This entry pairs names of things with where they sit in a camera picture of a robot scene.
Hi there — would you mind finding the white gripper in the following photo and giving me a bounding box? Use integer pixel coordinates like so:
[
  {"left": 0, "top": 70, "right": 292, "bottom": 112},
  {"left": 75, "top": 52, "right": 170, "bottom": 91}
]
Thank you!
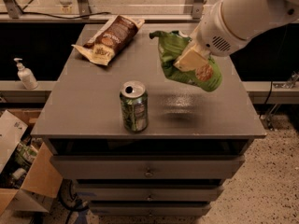
[{"left": 174, "top": 0, "right": 249, "bottom": 72}]

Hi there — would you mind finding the green rice chip bag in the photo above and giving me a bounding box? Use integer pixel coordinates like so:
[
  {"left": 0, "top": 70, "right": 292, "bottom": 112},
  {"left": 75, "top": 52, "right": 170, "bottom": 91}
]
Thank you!
[{"left": 149, "top": 31, "right": 222, "bottom": 92}]

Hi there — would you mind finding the green soda can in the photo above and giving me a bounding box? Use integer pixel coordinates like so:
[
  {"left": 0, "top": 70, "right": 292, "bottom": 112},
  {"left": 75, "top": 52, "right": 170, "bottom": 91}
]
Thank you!
[{"left": 120, "top": 80, "right": 149, "bottom": 133}]

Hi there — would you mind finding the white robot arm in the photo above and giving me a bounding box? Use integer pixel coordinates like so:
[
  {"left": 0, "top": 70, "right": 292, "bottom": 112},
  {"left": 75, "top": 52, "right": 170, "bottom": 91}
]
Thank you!
[{"left": 174, "top": 0, "right": 299, "bottom": 72}]

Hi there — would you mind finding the brown chip bag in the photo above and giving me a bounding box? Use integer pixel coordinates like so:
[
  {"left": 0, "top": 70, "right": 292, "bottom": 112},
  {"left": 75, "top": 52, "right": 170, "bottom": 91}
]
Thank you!
[{"left": 73, "top": 15, "right": 145, "bottom": 65}]

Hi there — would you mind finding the grey drawer cabinet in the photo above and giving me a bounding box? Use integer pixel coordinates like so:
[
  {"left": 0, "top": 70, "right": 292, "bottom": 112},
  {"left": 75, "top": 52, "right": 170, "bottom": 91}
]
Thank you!
[{"left": 33, "top": 24, "right": 265, "bottom": 217}]

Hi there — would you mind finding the top drawer knob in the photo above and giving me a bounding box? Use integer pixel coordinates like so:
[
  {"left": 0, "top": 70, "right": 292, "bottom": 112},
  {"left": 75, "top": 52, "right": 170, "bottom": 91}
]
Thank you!
[{"left": 144, "top": 168, "right": 154, "bottom": 178}]

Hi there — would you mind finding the white pump bottle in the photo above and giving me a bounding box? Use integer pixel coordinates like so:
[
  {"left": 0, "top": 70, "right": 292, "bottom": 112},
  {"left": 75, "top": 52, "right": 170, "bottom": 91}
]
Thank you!
[{"left": 14, "top": 58, "right": 38, "bottom": 90}]

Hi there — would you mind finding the open cardboard box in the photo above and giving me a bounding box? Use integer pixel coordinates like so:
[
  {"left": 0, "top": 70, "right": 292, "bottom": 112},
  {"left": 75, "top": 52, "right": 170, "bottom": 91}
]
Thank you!
[{"left": 0, "top": 109, "right": 63, "bottom": 214}]

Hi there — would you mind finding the metal bracket on ledge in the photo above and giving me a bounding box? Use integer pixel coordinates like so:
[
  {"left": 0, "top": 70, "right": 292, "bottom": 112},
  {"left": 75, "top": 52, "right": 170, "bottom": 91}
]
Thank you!
[{"left": 274, "top": 72, "right": 299, "bottom": 89}]

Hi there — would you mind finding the black cable on ledge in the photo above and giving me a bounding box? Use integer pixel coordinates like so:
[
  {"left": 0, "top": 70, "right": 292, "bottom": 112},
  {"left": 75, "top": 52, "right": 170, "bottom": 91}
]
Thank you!
[{"left": 0, "top": 10, "right": 112, "bottom": 20}]

